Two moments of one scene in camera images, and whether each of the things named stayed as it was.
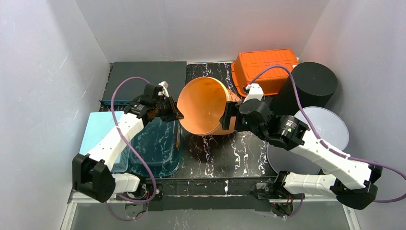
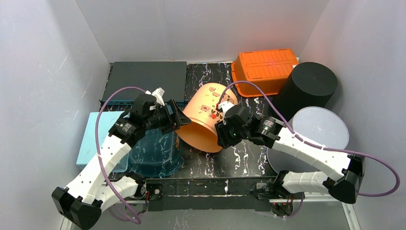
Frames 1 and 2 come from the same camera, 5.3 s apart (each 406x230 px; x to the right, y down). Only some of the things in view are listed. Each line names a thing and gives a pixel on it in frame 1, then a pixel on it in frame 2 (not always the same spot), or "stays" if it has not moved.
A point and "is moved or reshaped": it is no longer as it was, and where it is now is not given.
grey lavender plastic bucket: x=331 y=128 stays
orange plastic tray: x=245 y=68 stays
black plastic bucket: x=315 y=83 stays
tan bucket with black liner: x=202 y=103 is moved or reshaped
